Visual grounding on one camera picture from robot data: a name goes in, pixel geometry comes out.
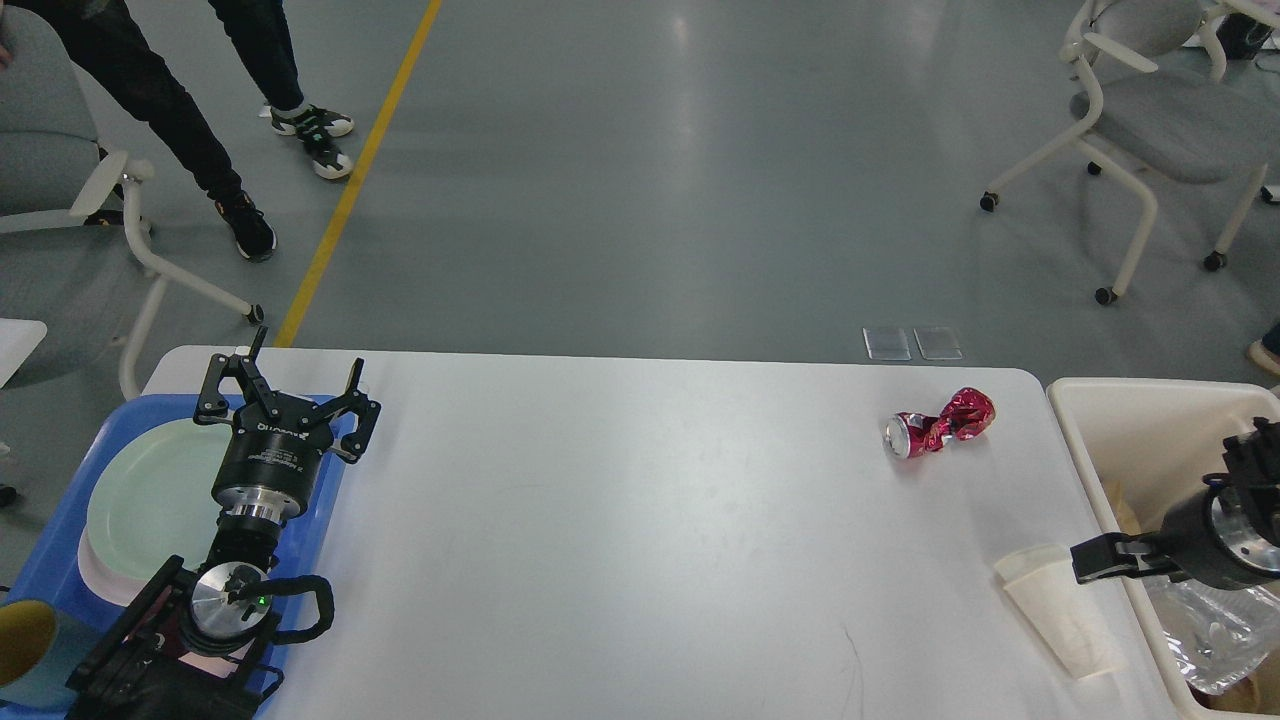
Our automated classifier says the aluminium foil tray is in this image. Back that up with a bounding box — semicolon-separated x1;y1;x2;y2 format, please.
1142;577;1279;696

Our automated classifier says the left floor outlet plate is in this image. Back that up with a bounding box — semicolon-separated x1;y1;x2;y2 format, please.
861;325;913;363

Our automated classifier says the blue plastic tray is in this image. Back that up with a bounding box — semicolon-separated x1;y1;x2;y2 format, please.
0;393;358;720

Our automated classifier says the grey chair at left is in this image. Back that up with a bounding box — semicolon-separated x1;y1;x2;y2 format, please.
1;6;264;398

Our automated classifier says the brown paper bag in bin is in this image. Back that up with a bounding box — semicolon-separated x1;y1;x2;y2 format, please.
1202;673;1279;717

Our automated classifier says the white paper cup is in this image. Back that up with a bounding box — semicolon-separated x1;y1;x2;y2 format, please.
995;544;1126;680

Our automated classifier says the pink plate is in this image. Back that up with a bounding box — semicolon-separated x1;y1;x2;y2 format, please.
76;529;164;607

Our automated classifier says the beige plastic bin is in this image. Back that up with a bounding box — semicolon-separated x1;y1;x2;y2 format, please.
1046;377;1280;720

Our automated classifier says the green plate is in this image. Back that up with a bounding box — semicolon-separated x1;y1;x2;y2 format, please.
87;420;230;583

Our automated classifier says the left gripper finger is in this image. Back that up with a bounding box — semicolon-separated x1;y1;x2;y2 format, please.
305;357;381;464
193;325;285;427

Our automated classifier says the standing person in black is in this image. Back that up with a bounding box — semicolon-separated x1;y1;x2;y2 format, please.
17;1;276;263

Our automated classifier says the right floor outlet plate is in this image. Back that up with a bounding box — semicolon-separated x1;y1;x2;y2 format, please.
913;325;964;361

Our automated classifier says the brown paper bag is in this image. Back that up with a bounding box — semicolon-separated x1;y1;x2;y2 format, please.
1202;673;1279;717
1102;480;1144;536

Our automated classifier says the red foil wrapper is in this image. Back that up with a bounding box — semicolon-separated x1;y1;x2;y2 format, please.
883;387;996;459

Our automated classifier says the dark green mug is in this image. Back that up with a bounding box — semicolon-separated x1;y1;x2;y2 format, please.
1;600;102;711

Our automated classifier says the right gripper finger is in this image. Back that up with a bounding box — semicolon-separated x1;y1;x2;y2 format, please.
1070;533;1176;585

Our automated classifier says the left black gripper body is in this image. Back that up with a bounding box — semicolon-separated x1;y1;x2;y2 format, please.
210;395;334;521

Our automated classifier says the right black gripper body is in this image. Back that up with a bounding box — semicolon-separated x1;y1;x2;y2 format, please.
1160;486;1279;591

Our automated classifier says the white grey office chair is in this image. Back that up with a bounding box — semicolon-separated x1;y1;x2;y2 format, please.
979;1;1277;306

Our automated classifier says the floor outlet plate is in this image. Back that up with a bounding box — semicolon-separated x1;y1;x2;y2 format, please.
913;325;964;361
861;325;913;363

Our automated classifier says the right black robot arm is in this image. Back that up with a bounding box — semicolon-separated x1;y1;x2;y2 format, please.
1070;416;1279;591

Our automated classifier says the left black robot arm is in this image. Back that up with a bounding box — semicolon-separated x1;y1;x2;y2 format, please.
67;332;381;719

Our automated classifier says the person in dark sneakers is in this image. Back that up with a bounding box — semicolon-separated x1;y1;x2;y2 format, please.
209;1;355;181

